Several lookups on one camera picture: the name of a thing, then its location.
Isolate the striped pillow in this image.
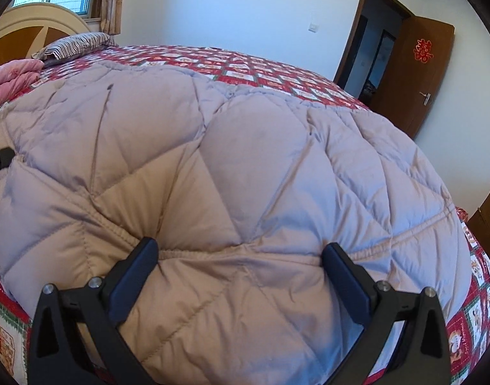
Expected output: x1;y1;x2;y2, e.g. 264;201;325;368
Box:
32;32;116;67

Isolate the silver door handle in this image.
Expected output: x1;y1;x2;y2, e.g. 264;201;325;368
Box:
420;92;431;106

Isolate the pink folded blanket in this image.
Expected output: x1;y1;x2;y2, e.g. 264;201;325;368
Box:
0;59;44;107

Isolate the brown wooden door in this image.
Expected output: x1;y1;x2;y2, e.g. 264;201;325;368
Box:
369;16;455;138

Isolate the right beige floral curtain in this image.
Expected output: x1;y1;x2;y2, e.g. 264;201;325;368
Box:
100;0;123;36

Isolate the cream wooden headboard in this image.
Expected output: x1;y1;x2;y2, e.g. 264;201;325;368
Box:
0;3;90;65

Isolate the red paper door decoration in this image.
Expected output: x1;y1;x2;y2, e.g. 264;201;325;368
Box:
413;38;434;64

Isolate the lilac quilted puffer jacket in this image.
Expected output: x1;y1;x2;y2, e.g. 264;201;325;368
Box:
0;60;473;385

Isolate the white wall switch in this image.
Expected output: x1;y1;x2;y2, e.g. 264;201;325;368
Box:
308;23;319;33

